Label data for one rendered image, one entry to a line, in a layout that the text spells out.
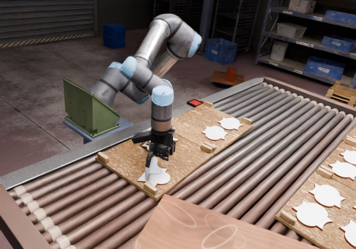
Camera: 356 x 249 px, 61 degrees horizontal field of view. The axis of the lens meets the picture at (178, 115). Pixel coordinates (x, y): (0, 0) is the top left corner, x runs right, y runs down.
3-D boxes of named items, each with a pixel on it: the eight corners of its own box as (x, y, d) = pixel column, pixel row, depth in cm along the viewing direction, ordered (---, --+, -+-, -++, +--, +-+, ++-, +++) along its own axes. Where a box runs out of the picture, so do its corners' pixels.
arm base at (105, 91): (81, 88, 156) (92, 72, 158) (95, 99, 170) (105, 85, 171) (103, 101, 151) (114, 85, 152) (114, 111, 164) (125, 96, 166)
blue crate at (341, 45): (320, 44, 529) (323, 35, 522) (329, 43, 554) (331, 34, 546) (349, 53, 499) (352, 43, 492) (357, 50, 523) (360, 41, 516)
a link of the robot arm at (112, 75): (98, 79, 166) (112, 59, 168) (118, 93, 170) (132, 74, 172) (101, 77, 154) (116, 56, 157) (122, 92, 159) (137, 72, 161)
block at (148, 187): (142, 188, 115) (143, 183, 113) (146, 186, 116) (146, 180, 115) (154, 196, 112) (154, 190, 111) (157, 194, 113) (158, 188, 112)
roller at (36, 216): (24, 222, 102) (23, 213, 100) (278, 92, 236) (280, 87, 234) (31, 232, 100) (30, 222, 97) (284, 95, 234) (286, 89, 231)
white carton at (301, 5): (286, 9, 552) (290, -3, 542) (295, 9, 569) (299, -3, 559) (304, 13, 528) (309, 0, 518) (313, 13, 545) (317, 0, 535)
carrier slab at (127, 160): (95, 159, 129) (95, 157, 129) (157, 127, 159) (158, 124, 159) (156, 201, 112) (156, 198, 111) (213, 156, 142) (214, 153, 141)
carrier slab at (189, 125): (159, 127, 160) (159, 124, 159) (202, 105, 190) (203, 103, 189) (214, 156, 142) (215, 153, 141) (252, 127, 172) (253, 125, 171)
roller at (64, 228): (38, 241, 97) (37, 231, 94) (290, 97, 231) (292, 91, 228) (46, 251, 94) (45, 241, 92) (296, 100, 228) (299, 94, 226)
